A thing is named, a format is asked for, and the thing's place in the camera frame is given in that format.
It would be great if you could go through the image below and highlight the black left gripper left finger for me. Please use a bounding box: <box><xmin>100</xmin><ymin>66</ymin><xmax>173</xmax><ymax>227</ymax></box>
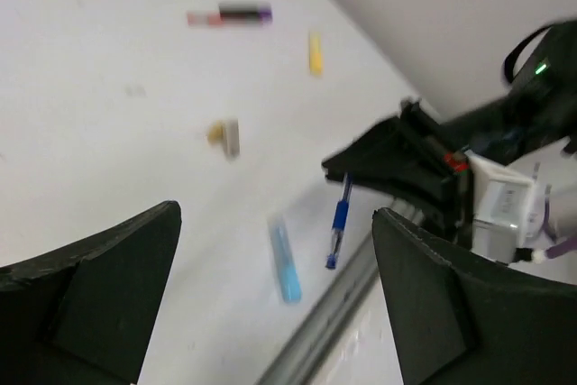
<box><xmin>1</xmin><ymin>201</ymin><xmax>181</xmax><ymax>384</ymax></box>

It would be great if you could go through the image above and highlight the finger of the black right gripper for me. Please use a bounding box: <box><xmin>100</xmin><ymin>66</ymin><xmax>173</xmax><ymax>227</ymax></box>
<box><xmin>322</xmin><ymin>116</ymin><xmax>437</xmax><ymax>196</ymax></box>

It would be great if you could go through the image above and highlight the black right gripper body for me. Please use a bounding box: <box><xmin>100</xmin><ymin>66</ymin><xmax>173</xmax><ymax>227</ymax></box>
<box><xmin>399</xmin><ymin>98</ymin><xmax>474</xmax><ymax>250</ymax></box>

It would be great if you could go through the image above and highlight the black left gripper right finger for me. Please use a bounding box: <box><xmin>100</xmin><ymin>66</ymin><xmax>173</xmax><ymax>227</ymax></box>
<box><xmin>372</xmin><ymin>208</ymin><xmax>576</xmax><ymax>384</ymax></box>

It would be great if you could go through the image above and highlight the blue ballpoint pen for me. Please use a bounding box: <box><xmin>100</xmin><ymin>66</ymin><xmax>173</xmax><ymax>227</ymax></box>
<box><xmin>325</xmin><ymin>174</ymin><xmax>353</xmax><ymax>270</ymax></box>

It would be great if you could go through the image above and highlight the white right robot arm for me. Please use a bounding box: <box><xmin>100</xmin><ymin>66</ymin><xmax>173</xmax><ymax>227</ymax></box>
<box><xmin>322</xmin><ymin>19</ymin><xmax>576</xmax><ymax>248</ymax></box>

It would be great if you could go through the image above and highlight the yellow highlighter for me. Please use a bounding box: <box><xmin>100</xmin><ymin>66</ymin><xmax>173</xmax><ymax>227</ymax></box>
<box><xmin>308</xmin><ymin>32</ymin><xmax>324</xmax><ymax>77</ymax></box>

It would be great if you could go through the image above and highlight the light blue highlighter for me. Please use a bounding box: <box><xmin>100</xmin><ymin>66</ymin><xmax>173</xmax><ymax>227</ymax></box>
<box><xmin>268</xmin><ymin>216</ymin><xmax>302</xmax><ymax>304</ymax></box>

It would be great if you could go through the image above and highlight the white and yellow eraser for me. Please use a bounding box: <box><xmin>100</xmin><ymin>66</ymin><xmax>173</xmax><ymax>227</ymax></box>
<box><xmin>206</xmin><ymin>119</ymin><xmax>240</xmax><ymax>159</ymax></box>

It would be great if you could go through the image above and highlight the aluminium table edge rail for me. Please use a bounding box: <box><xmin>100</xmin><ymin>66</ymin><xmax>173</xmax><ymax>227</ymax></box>
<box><xmin>256</xmin><ymin>197</ymin><xmax>425</xmax><ymax>385</ymax></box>

